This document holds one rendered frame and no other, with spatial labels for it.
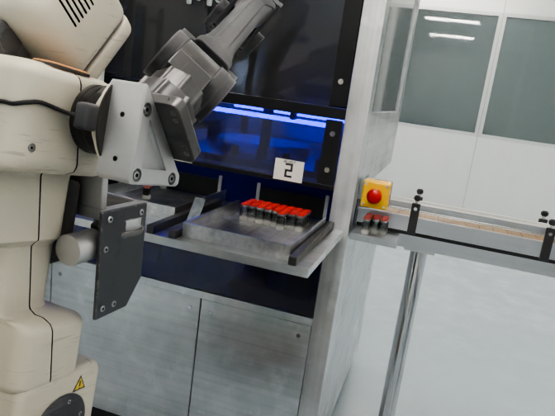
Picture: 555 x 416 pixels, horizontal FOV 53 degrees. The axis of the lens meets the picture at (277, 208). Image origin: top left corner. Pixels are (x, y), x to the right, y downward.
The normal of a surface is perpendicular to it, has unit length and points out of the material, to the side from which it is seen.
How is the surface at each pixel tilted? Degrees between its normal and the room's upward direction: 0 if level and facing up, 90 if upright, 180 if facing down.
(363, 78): 90
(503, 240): 90
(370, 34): 90
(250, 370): 90
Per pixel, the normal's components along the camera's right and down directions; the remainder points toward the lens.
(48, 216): 0.91, 0.21
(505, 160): -0.29, 0.17
